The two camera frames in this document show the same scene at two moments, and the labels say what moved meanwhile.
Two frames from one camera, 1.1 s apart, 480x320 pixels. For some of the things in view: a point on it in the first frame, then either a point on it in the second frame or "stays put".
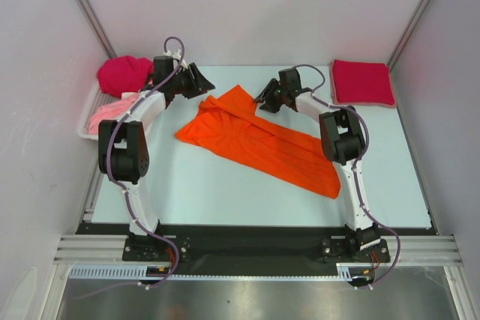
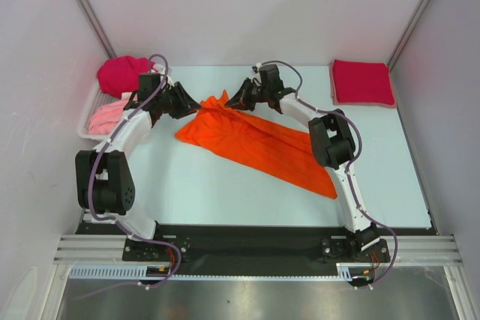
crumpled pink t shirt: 112,111 stays put
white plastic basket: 97,97 stays put
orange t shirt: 230,125 stays put
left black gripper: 198,85 → 186,105
